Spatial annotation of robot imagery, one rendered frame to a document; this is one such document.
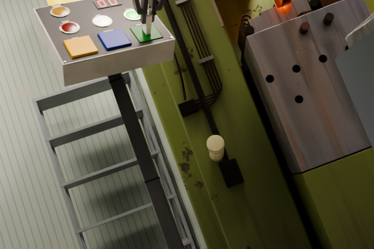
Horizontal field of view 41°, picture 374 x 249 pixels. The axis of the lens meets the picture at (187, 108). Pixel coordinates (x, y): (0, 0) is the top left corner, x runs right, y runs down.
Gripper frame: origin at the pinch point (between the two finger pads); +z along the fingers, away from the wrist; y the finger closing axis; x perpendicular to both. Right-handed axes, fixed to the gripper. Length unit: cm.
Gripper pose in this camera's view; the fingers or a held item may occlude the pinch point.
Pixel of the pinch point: (147, 21)
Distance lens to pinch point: 147.6
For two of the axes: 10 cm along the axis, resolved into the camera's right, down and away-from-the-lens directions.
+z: -1.1, 7.0, 7.0
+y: 8.8, -2.6, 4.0
